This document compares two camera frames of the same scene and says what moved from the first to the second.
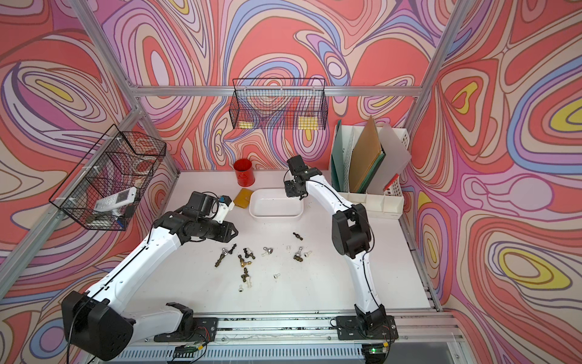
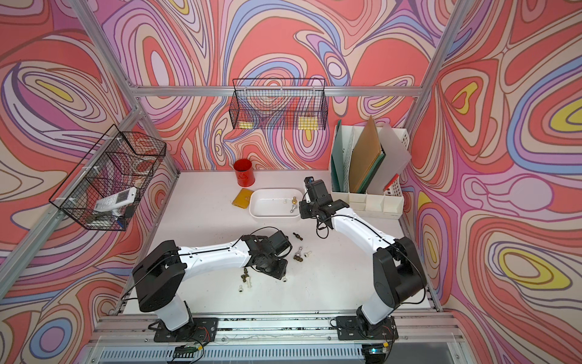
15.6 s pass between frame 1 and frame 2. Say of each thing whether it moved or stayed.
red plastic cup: stayed
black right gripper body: moved
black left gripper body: moved
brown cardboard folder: stayed
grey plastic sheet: stayed
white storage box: stayed
